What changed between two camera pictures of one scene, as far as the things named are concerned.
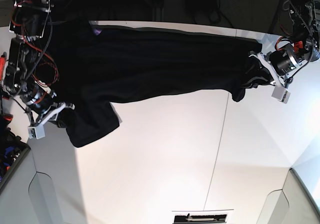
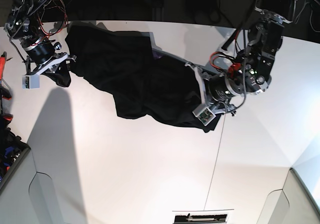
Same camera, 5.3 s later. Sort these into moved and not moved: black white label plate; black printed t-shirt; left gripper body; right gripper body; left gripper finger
Moved: right gripper body; left gripper finger; black printed t-shirt; left gripper body
Not moved: black white label plate
